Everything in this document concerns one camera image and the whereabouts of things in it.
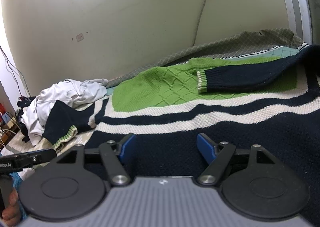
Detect navy green white knit sweater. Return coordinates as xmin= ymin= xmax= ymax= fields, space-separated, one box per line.
xmin=44 ymin=45 xmax=319 ymax=193

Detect person's left hand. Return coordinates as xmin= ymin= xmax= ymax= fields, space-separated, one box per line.
xmin=1 ymin=187 xmax=22 ymax=226

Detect cluttered bedside items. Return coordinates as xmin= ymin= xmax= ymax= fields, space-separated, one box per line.
xmin=0 ymin=104 xmax=20 ymax=150

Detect dark patterned garment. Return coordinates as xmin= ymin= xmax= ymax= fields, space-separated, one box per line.
xmin=15 ymin=97 xmax=35 ymax=143

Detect white crumpled shirt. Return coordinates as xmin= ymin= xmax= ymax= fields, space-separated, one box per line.
xmin=21 ymin=79 xmax=108 ymax=146

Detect patterned beige bed sheet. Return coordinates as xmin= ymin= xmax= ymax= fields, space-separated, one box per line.
xmin=4 ymin=28 xmax=311 ymax=168

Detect thin wires on wall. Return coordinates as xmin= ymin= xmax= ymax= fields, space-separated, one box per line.
xmin=0 ymin=44 xmax=28 ymax=98

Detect grey wall cable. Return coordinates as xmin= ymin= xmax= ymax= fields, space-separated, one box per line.
xmin=192 ymin=0 xmax=213 ymax=47

